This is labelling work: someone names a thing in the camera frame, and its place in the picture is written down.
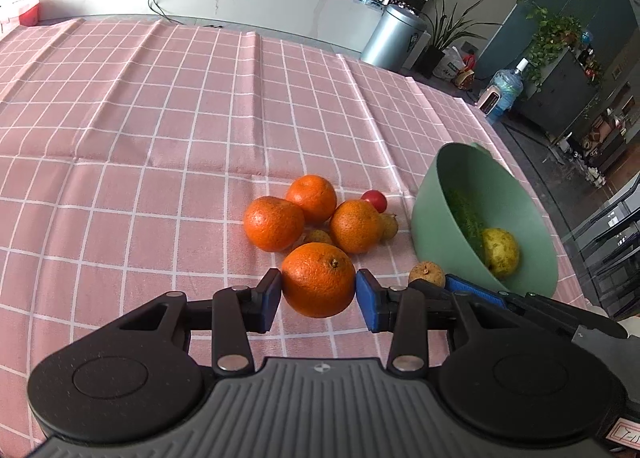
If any trailing green plant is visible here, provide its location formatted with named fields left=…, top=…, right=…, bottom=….
left=517, top=2, right=583, bottom=88

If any yellow pear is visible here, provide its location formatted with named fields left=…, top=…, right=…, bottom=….
left=481, top=228, right=521, bottom=280

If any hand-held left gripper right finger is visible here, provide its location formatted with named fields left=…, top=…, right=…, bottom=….
left=356, top=269, right=533, bottom=375

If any silver trash can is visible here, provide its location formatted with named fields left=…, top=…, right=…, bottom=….
left=360, top=4, right=428, bottom=72

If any orange red bag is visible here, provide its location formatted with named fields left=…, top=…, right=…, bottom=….
left=452, top=55, right=478, bottom=88

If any black metal stand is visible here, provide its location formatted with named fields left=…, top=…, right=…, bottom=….
left=560, top=173, right=640, bottom=319

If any green bowl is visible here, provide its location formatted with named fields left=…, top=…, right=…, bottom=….
left=411, top=142, right=558, bottom=297

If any dark grey cabinet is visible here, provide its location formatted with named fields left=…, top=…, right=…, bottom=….
left=515, top=45, right=603, bottom=139

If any white pink heater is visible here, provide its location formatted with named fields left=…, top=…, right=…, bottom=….
left=477, top=88, right=502, bottom=116

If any blue water bottle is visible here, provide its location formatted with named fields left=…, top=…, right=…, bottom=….
left=487, top=58, right=531, bottom=125

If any green cucumber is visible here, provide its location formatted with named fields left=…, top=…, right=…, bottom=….
left=446, top=189, right=488, bottom=263

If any red storage box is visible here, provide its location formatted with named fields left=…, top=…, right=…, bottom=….
left=0, top=0, right=41, bottom=27

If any white plastic bag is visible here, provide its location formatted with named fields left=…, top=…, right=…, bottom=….
left=432, top=46, right=466, bottom=81

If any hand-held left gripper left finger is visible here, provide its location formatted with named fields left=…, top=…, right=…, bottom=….
left=106, top=268, right=283, bottom=375

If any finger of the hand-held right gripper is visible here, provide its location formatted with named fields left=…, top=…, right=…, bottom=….
left=444, top=274, right=628, bottom=339

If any red cherry tomato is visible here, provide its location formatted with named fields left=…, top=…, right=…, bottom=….
left=361, top=190, right=388, bottom=215

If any orange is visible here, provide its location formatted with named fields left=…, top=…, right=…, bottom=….
left=281, top=242, right=357, bottom=319
left=243, top=196, right=305, bottom=253
left=329, top=199, right=385, bottom=255
left=285, top=175, right=338, bottom=225

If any pink checked tablecloth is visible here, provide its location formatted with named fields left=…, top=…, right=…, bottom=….
left=0, top=18, right=606, bottom=458

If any tall potted plant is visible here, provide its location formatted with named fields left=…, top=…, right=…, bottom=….
left=414, top=0, right=501, bottom=78

